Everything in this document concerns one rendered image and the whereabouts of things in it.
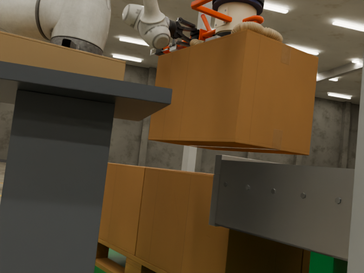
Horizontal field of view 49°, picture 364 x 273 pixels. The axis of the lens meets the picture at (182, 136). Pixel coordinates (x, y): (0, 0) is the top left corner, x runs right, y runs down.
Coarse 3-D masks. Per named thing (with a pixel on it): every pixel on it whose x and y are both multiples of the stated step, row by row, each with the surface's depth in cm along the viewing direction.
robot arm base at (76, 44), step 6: (54, 42) 112; (60, 42) 111; (66, 42) 110; (72, 42) 106; (78, 42) 111; (84, 42) 112; (78, 48) 110; (84, 48) 112; (90, 48) 113; (96, 48) 115; (102, 54) 119
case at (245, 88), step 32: (256, 32) 142; (160, 64) 186; (192, 64) 164; (224, 64) 147; (256, 64) 142; (288, 64) 151; (192, 96) 161; (224, 96) 144; (256, 96) 142; (288, 96) 151; (160, 128) 178; (192, 128) 158; (224, 128) 142; (256, 128) 142; (288, 128) 151
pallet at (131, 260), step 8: (104, 240) 206; (104, 248) 220; (112, 248) 198; (96, 256) 218; (104, 256) 220; (128, 256) 184; (96, 264) 209; (104, 264) 206; (112, 264) 208; (128, 264) 183; (136, 264) 177; (144, 264) 172; (152, 264) 168; (112, 272) 194; (120, 272) 195; (128, 272) 182; (136, 272) 176; (144, 272) 174; (152, 272) 177; (160, 272) 161; (168, 272) 158
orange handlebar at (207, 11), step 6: (198, 0) 152; (204, 0) 149; (210, 0) 148; (192, 6) 156; (198, 6) 155; (204, 6) 159; (204, 12) 160; (210, 12) 161; (216, 12) 162; (222, 18) 164; (228, 18) 166; (246, 18) 165; (252, 18) 162; (258, 18) 161; (204, 36) 190; (186, 42) 202
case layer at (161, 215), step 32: (128, 192) 192; (160, 192) 170; (192, 192) 152; (128, 224) 188; (160, 224) 166; (192, 224) 149; (160, 256) 163; (192, 256) 147; (224, 256) 133; (256, 256) 140; (288, 256) 150
